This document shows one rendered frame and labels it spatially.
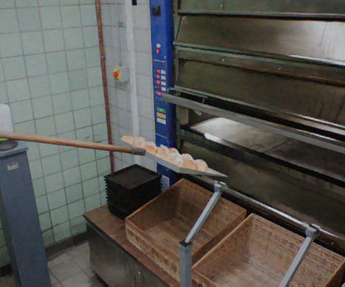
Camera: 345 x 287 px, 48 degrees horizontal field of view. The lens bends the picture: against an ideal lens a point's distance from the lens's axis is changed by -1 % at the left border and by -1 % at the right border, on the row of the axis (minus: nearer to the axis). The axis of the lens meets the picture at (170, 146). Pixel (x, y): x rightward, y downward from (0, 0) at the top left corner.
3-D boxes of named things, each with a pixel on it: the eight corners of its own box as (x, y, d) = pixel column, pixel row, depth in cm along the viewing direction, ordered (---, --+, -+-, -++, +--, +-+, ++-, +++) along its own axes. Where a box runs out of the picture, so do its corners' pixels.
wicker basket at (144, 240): (184, 212, 269) (183, 176, 259) (246, 250, 228) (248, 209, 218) (124, 239, 242) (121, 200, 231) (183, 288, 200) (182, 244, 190)
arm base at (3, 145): (-17, 140, 234) (-20, 131, 232) (7, 135, 242) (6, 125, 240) (-5, 153, 215) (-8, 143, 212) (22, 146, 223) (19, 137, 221)
